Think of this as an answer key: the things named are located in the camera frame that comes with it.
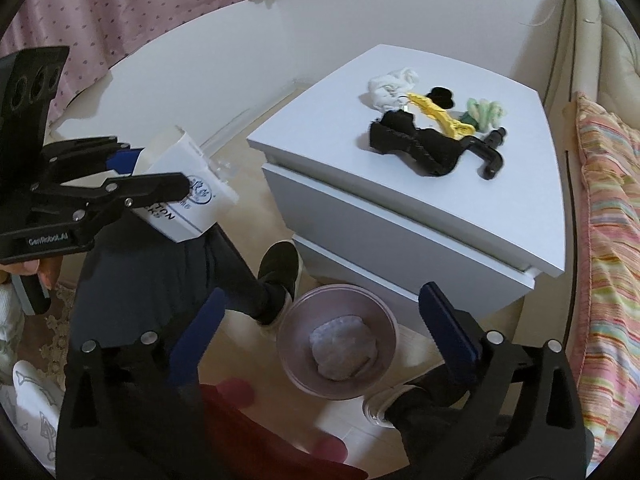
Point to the green fluffy scrunchie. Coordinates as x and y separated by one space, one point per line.
489 114

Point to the white bedside table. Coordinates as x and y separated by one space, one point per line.
379 221

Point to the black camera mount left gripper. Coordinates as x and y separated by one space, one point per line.
29 82

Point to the black Y-shaped plastic pipe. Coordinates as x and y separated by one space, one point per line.
487 149

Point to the person's left hand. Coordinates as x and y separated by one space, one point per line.
48 269

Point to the white sock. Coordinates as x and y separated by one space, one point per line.
389 92

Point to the black left shoe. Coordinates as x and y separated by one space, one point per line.
279 272

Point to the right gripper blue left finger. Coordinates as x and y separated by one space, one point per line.
195 339

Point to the black shoe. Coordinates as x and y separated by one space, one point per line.
279 272
413 407

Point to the pink striped quilt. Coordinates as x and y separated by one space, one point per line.
605 354

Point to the black hair scrunchie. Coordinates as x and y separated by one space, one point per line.
441 97

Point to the teal binder clip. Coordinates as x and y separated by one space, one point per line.
468 119

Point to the yellow plastic hair clip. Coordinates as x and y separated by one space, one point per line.
451 127

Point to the black right shoe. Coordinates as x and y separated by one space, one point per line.
413 407

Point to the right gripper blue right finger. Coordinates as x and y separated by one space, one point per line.
456 334

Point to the beige padded headboard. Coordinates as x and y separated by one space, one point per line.
597 53

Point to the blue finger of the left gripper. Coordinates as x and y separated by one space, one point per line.
124 162
139 191

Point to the pink dotted curtain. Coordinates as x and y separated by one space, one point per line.
99 34

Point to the black cloth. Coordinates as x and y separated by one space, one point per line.
395 133

